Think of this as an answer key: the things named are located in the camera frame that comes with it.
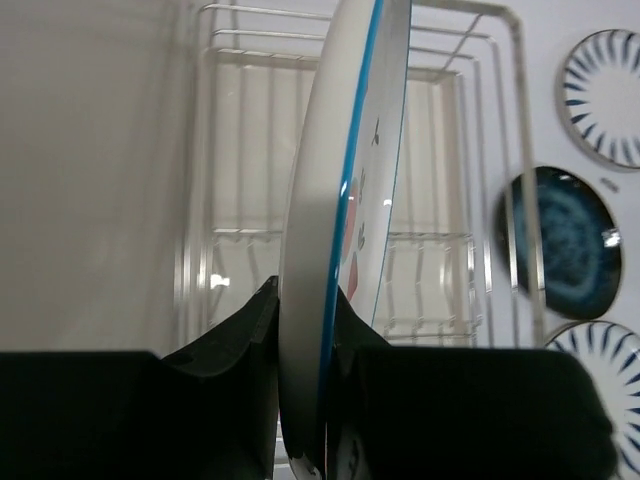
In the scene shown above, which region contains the strawberry pattern plate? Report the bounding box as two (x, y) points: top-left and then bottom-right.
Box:
(278, 1), (412, 479)

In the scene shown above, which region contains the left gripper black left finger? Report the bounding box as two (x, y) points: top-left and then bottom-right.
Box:
(1, 278), (279, 479)

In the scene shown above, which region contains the blue striped plate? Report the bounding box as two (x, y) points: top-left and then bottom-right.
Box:
(546, 321), (639, 479)
(555, 29), (639, 172)

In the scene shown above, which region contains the dark blue glazed plate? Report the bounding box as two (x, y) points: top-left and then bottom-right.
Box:
(492, 165), (625, 319)

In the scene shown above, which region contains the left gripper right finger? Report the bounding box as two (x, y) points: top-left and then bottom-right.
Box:
(327, 296), (618, 479)

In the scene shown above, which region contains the white wire dish rack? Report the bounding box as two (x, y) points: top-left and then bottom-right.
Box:
(181, 1), (533, 348)

